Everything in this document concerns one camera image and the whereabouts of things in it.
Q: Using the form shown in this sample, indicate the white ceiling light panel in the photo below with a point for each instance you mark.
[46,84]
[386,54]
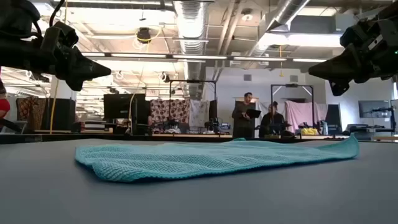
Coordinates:
[298,40]

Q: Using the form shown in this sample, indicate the angled silver ceiling duct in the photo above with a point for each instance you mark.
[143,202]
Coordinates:
[280,18]

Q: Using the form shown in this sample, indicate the pink hanging cloth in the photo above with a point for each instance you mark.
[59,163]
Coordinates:
[300,113]

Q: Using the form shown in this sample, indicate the black ceiling-hung device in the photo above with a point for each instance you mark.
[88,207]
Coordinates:
[144,35]

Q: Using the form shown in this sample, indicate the person with red sleeve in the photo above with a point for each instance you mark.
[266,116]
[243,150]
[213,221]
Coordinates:
[3,105]

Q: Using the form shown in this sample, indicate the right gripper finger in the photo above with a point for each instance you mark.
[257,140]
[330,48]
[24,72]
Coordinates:
[339,87]
[335,68]

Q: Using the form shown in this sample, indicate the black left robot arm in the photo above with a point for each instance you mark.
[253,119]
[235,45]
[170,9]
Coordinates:
[18,15]

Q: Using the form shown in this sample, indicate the yellow cloth heap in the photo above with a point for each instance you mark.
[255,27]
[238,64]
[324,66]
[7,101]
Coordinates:
[308,131]

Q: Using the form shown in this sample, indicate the grey wall vent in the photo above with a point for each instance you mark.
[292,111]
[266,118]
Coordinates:
[247,77]

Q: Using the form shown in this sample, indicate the round silver ventilation duct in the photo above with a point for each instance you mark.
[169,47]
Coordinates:
[191,25]

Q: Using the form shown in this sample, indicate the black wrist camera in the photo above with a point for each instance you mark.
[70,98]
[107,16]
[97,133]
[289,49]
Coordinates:
[59,34]
[360,34]

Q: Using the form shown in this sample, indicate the black metal gantry frame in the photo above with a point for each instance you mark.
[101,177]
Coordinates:
[292,85]
[192,81]

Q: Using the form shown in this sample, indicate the white hanging cloth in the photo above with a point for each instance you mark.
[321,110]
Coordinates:
[199,112]

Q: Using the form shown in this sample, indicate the person seated at bench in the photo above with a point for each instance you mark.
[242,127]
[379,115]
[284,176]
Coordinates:
[272,121]

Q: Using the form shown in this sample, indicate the grey wall monitor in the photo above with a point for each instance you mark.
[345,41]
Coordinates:
[373,109]

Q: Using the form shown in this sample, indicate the black computer monitor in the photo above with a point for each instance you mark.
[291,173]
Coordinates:
[122,105]

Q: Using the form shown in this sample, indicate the brown checked hanging cloth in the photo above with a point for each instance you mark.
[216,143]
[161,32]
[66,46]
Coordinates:
[29,112]

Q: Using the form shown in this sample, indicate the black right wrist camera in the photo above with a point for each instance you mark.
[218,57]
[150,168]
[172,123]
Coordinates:
[360,34]

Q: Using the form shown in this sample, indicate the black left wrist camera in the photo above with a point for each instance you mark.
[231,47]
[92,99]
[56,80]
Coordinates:
[59,34]

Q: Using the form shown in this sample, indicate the long ceiling light bar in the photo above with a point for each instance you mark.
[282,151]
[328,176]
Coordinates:
[199,57]

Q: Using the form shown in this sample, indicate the dark open laptop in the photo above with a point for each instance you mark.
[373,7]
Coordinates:
[253,113]

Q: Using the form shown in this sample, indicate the brown dotted patterned cloth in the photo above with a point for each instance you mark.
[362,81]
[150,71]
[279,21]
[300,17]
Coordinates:
[169,110]

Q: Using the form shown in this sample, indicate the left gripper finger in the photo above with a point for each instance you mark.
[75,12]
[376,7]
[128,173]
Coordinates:
[79,84]
[93,70]

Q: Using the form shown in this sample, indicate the teal knitted towel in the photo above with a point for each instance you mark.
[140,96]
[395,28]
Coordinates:
[186,158]

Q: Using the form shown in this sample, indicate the black upright panel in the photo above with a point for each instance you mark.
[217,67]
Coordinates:
[63,115]

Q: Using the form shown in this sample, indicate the person holding laptop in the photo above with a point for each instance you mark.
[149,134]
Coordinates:
[242,121]

